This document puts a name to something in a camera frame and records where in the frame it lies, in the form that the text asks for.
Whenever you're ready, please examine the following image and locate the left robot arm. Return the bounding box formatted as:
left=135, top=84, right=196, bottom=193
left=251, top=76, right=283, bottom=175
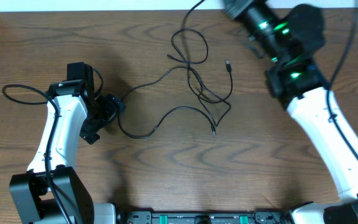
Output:
left=9, top=62, right=126, bottom=223

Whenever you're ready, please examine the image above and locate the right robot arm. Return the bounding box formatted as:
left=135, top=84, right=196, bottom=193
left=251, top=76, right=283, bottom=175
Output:
left=224, top=0, right=358, bottom=223

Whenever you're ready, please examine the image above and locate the left camera black cable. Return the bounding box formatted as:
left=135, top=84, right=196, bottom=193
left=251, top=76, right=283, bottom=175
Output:
left=1, top=68, right=105, bottom=224

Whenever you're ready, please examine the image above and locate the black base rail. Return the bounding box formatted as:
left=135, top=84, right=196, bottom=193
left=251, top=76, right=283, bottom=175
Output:
left=116, top=209, right=294, bottom=224

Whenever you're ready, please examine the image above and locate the black barrel plug cable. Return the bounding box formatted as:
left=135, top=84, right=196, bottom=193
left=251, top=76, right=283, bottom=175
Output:
left=117, top=65, right=217, bottom=139

